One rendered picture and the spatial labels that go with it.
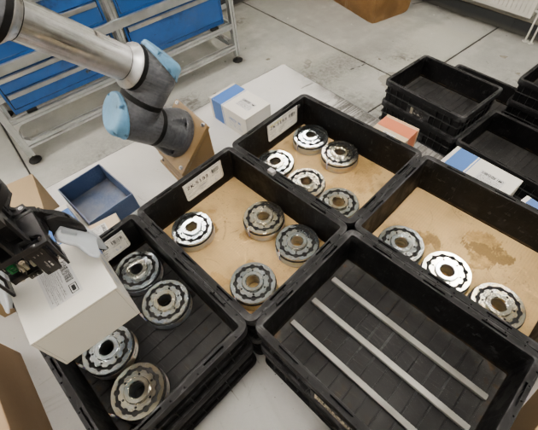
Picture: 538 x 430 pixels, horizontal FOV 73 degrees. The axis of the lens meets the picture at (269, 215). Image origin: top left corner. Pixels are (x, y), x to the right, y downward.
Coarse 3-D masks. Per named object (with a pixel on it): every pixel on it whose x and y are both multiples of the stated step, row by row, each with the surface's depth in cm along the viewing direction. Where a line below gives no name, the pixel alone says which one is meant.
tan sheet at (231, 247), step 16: (224, 192) 100; (240, 192) 100; (192, 208) 98; (208, 208) 97; (224, 208) 97; (240, 208) 96; (224, 224) 94; (240, 224) 93; (288, 224) 92; (224, 240) 91; (240, 240) 90; (272, 240) 90; (320, 240) 89; (192, 256) 89; (208, 256) 88; (224, 256) 88; (240, 256) 88; (256, 256) 87; (272, 256) 87; (208, 272) 86; (224, 272) 85; (288, 272) 84; (224, 288) 83
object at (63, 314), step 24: (72, 216) 58; (72, 264) 52; (96, 264) 52; (24, 288) 51; (48, 288) 50; (72, 288) 50; (96, 288) 50; (120, 288) 53; (24, 312) 48; (48, 312) 48; (72, 312) 48; (96, 312) 50; (120, 312) 54; (48, 336) 47; (72, 336) 50; (96, 336) 53; (72, 360) 53
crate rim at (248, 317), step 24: (168, 192) 88; (144, 216) 84; (168, 240) 80; (336, 240) 77; (192, 264) 76; (312, 264) 74; (216, 288) 72; (288, 288) 71; (240, 312) 69; (264, 312) 68
